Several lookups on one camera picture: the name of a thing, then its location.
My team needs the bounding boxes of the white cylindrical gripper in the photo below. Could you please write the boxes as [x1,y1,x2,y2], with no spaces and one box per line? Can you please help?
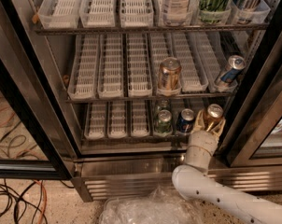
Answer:
[185,109,226,172]

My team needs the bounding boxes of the orange can bottom shelf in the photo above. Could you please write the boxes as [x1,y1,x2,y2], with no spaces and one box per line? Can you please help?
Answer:
[203,104,223,131]

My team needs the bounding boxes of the orange can shelf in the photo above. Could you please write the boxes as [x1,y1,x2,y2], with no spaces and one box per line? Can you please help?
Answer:
[203,104,223,131]
[158,57,181,91]

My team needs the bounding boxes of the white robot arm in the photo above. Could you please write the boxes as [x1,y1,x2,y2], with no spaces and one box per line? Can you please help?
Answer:
[172,109,282,224]

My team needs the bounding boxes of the blue can bottom shelf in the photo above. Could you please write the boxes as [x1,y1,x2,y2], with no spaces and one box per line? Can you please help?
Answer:
[176,108,194,133]

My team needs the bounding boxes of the green can front bottom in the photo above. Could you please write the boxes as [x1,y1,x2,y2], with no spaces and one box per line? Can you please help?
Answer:
[154,109,172,133]

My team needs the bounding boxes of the right glass fridge door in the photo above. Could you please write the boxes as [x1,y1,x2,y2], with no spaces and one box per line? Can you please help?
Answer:
[212,0,282,168]

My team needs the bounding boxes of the glass fridge door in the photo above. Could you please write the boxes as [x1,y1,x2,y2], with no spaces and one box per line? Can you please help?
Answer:
[0,0,76,180]
[212,0,282,168]

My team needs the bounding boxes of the green can rear bottom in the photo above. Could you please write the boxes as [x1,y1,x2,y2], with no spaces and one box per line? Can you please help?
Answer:
[155,99,170,113]

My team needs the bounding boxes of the orange can middle shelf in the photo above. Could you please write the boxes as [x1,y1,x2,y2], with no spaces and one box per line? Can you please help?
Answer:
[158,57,181,91]

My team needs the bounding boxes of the blue silver can middle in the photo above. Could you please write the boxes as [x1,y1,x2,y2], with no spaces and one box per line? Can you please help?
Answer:
[215,55,246,87]

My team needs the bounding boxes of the steel fridge base grille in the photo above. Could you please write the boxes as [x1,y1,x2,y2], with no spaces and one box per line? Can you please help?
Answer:
[72,153,282,202]

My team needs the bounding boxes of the white bottle top shelf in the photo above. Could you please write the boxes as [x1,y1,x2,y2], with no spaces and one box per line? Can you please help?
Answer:
[162,0,190,26]

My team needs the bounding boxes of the left glass fridge door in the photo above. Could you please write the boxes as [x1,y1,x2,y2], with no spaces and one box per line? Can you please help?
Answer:
[0,0,76,180]

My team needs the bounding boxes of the tray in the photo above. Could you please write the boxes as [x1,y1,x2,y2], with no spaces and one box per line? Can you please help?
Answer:
[38,0,81,29]
[97,34,123,98]
[148,34,181,96]
[79,0,116,28]
[120,0,154,27]
[84,103,106,140]
[67,35,99,101]
[195,32,237,93]
[131,101,149,137]
[126,34,152,97]
[107,101,127,138]
[172,33,208,92]

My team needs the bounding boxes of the clear plastic bag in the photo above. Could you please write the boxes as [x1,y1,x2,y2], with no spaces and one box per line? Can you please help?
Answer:
[99,186,204,224]

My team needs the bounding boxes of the bottom wire shelf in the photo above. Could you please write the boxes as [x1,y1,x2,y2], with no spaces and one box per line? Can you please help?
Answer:
[81,134,190,145]

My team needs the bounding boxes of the wire shelf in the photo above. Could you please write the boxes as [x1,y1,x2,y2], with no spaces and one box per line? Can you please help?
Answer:
[81,134,190,145]
[35,23,269,35]
[65,91,236,104]

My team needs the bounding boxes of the top wire shelf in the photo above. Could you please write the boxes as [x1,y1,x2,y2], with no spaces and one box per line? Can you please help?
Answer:
[35,23,269,35]

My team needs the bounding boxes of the middle wire shelf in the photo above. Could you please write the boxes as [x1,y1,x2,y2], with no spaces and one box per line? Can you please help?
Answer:
[65,91,236,104]

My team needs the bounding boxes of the orange cable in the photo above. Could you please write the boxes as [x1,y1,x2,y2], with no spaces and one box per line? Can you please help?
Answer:
[32,179,49,224]

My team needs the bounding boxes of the black cables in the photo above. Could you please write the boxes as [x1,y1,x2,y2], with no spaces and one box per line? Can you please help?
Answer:
[0,178,49,224]

